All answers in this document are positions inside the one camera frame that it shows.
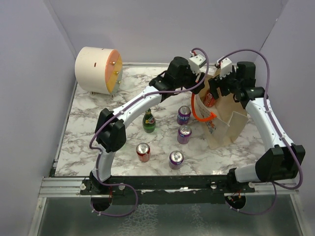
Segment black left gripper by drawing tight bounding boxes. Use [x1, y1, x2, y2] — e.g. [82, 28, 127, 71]
[174, 63, 205, 94]

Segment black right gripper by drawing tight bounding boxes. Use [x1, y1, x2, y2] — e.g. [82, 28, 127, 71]
[209, 66, 241, 99]

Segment red soda can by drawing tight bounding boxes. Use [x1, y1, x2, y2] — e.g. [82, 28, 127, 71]
[203, 90, 216, 108]
[136, 143, 151, 162]

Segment purple soda can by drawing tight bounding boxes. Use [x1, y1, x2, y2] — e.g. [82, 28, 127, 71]
[177, 124, 192, 144]
[177, 106, 191, 125]
[169, 150, 184, 170]

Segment beige canvas tote bag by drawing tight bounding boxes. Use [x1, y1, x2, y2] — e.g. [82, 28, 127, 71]
[190, 70, 248, 150]

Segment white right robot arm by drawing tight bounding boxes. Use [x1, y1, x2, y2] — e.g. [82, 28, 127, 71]
[208, 58, 305, 192]

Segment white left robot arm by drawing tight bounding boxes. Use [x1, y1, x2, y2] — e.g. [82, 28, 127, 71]
[89, 55, 209, 194]

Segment green glass bottle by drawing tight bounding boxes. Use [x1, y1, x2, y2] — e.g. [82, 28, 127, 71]
[142, 108, 156, 133]

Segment purple soda can front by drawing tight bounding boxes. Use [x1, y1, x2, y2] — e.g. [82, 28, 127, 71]
[169, 150, 184, 170]

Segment red soda can front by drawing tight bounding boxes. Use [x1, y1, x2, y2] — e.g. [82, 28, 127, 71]
[136, 143, 151, 162]

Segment round cream drawer cabinet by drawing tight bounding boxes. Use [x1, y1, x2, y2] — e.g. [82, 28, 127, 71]
[75, 47, 123, 95]

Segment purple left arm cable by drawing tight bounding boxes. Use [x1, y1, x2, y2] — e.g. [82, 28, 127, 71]
[89, 48, 210, 217]

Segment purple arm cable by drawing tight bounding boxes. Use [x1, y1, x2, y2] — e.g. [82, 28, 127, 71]
[89, 48, 210, 217]
[216, 49, 305, 216]

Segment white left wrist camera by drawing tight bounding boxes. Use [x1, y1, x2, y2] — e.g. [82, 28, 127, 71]
[188, 54, 206, 75]

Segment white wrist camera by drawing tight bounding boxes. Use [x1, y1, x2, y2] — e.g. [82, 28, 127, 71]
[216, 58, 233, 80]
[188, 54, 206, 75]

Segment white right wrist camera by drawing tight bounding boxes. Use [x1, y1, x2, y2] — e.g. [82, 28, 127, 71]
[216, 58, 233, 80]

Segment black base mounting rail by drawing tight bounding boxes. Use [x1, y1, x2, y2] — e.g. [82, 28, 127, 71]
[80, 174, 255, 205]

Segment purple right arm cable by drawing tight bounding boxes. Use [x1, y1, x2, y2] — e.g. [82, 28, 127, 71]
[216, 49, 305, 216]

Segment aluminium frame rail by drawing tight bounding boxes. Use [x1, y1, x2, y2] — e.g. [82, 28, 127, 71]
[38, 177, 299, 198]

